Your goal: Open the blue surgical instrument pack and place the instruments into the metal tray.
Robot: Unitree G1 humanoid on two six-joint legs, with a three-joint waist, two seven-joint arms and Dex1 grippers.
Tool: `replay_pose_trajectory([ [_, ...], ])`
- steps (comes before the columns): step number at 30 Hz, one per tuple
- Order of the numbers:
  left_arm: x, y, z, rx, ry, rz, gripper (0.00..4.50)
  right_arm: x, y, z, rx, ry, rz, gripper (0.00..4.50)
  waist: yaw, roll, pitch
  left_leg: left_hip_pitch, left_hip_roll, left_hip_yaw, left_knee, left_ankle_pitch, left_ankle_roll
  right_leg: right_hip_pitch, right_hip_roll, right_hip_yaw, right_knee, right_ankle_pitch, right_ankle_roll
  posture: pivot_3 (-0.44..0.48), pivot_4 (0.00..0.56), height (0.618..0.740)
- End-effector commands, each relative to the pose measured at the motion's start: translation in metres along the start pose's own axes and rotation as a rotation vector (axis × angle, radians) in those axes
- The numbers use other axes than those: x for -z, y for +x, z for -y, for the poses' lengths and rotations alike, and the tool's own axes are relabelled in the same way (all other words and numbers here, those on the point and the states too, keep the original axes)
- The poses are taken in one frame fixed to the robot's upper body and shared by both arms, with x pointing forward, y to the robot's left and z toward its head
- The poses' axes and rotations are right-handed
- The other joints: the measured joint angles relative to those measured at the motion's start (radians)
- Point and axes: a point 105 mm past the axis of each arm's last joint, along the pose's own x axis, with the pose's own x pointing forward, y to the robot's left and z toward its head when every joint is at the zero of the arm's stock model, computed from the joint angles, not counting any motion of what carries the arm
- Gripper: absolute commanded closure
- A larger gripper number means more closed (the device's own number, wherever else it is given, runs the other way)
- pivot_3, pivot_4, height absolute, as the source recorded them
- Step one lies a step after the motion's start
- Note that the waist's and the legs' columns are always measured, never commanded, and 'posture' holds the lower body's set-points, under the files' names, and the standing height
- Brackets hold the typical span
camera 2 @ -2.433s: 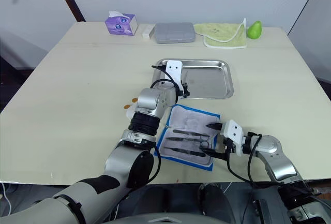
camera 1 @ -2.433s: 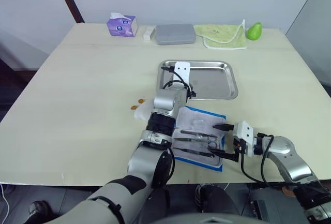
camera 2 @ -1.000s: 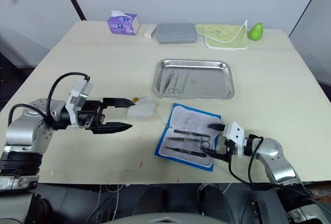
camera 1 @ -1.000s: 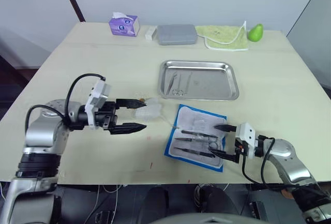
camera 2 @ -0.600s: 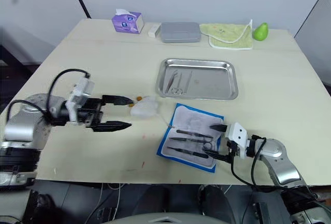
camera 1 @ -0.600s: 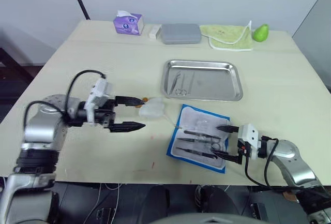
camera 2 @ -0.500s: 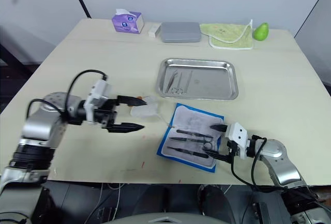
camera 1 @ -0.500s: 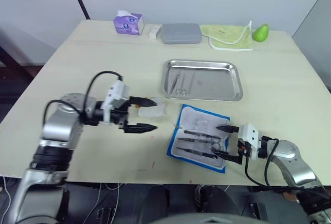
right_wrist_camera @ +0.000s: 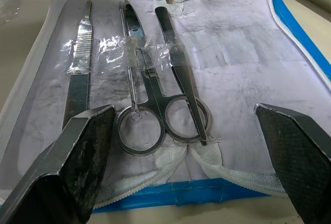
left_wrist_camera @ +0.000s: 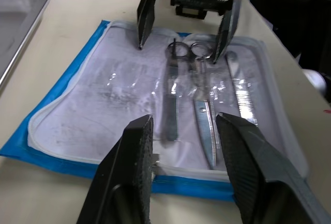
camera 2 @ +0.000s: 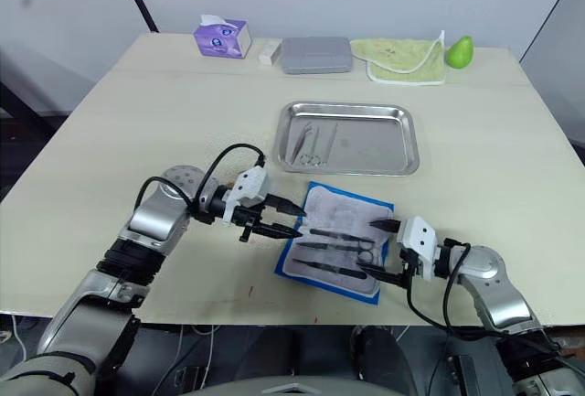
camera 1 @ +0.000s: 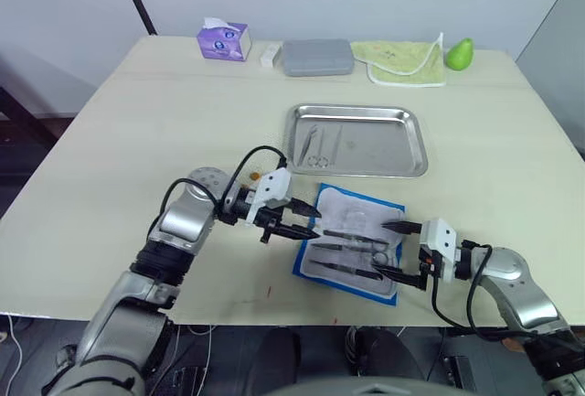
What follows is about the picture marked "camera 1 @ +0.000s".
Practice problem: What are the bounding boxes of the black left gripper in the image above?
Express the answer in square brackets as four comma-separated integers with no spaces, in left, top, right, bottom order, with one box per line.
[253,198,324,244]

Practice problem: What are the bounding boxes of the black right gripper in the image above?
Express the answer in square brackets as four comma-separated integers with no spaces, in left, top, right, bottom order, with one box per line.
[374,220,442,292]

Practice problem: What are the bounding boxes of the blue surgical instrument pack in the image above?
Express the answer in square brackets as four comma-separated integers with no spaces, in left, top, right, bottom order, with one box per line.
[292,181,407,308]

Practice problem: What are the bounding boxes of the silver wide tweezers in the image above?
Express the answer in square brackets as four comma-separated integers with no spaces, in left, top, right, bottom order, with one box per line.
[297,123,320,163]

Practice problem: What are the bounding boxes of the silver surgical scissors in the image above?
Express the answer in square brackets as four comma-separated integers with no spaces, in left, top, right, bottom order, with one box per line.
[306,126,331,168]

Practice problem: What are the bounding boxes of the silver scalpel handle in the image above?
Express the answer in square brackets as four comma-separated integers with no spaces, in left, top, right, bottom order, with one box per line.
[329,124,344,169]

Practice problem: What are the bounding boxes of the metal instrument tray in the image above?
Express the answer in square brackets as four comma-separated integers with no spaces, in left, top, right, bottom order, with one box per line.
[282,102,430,178]

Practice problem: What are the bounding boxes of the grey rounded robot body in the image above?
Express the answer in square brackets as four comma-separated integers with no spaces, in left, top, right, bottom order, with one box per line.
[269,380,463,396]

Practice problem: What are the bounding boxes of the grey plastic case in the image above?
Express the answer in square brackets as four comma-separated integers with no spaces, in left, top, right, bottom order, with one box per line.
[280,38,356,78]

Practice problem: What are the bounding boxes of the small white box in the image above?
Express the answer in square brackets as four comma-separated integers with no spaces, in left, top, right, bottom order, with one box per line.
[259,45,282,68]

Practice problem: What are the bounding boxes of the yellow-green towel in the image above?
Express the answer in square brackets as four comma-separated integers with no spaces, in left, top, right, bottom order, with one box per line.
[350,32,448,88]

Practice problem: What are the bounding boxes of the purple tissue box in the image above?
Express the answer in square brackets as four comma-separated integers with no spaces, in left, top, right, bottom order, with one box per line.
[196,16,253,63]

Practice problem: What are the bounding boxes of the green pear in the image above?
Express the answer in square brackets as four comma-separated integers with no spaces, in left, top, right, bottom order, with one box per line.
[445,37,475,71]

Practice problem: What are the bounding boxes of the ring-handled scissors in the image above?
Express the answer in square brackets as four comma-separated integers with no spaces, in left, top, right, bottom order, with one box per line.
[360,242,392,267]

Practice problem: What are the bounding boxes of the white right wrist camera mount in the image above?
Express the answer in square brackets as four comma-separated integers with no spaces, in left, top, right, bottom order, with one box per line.
[419,217,463,284]

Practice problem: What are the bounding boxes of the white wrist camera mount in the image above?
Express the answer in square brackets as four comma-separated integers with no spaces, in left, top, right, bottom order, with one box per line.
[244,167,293,228]
[419,217,463,284]

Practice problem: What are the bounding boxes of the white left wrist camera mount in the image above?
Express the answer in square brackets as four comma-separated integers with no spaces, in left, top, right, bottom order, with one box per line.
[244,167,293,228]

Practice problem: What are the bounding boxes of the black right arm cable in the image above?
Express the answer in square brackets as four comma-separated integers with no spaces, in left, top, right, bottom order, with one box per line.
[429,242,531,340]

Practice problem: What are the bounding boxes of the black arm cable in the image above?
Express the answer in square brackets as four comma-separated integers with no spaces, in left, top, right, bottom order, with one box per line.
[148,145,288,237]
[429,242,531,340]

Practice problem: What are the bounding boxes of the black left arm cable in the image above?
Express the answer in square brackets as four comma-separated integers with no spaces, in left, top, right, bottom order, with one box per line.
[148,145,288,237]

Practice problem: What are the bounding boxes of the thin white cable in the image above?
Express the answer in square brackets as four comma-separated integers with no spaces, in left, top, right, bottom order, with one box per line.
[0,313,24,396]
[175,324,216,381]

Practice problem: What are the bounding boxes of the dark furniture frame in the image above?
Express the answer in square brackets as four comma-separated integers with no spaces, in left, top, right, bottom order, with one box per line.
[0,87,60,145]

